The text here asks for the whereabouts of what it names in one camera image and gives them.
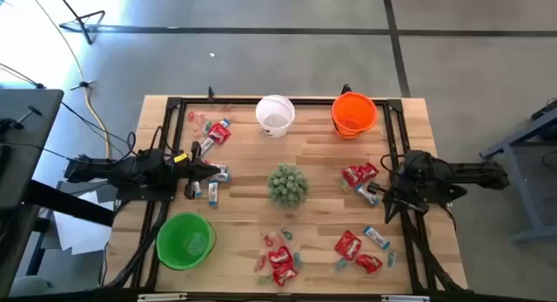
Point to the orange plastic bucket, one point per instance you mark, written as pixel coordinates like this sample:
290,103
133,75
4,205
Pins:
353,112

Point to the black stand base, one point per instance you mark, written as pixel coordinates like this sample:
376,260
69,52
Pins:
80,27

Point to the white plastic bucket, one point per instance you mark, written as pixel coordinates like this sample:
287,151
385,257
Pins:
274,119

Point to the black clamp tool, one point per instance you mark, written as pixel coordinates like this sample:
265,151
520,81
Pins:
8,124

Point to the white table bracket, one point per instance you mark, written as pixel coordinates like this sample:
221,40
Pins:
161,297
404,298

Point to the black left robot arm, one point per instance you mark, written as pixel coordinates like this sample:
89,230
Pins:
130,169

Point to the dark gray desk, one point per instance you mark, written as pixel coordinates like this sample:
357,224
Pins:
22,171

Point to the blue-gray table frame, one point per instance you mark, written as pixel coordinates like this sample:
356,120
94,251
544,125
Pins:
522,186

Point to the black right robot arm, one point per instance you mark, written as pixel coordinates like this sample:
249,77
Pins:
461,171

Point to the green potted artificial plant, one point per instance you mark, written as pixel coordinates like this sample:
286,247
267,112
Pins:
287,185

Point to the green plastic bucket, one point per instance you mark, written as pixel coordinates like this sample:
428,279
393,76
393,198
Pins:
185,241

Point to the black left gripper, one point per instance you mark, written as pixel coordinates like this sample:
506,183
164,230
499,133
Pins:
183,171

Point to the red Skittles bag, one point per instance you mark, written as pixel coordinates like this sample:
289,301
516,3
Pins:
369,171
279,257
348,245
284,275
369,263
219,133
351,176

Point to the white paper sheets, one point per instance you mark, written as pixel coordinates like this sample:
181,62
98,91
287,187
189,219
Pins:
78,236

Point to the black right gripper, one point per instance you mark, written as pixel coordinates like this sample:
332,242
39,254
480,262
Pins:
402,186

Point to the black frame clamp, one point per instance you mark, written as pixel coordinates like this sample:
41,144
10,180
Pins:
346,89
211,93

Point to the black desk beam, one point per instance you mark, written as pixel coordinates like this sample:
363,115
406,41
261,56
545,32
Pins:
69,203

